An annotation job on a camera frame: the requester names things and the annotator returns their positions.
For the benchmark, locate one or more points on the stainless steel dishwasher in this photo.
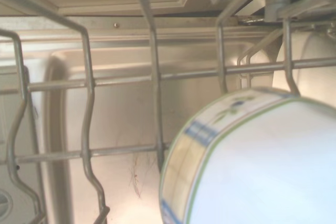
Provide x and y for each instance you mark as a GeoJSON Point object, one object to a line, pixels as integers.
{"type": "Point", "coordinates": [118, 108]}

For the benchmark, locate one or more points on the white floral pattern mug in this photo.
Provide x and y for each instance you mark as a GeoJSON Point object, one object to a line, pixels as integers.
{"type": "Point", "coordinates": [249, 161]}

